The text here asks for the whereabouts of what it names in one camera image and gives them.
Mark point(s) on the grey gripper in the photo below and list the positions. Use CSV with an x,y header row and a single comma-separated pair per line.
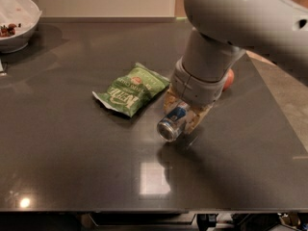
x,y
196,89

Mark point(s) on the silver blue Red Bull can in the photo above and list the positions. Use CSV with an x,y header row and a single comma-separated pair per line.
x,y
173,124

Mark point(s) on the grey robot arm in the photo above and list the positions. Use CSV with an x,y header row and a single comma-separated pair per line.
x,y
222,31

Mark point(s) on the red apple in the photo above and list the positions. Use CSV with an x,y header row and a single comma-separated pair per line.
x,y
229,81

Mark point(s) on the green chip bag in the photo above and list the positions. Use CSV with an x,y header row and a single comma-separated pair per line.
x,y
131,92

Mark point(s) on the white bowl with food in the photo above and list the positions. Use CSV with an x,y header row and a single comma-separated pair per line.
x,y
18,21

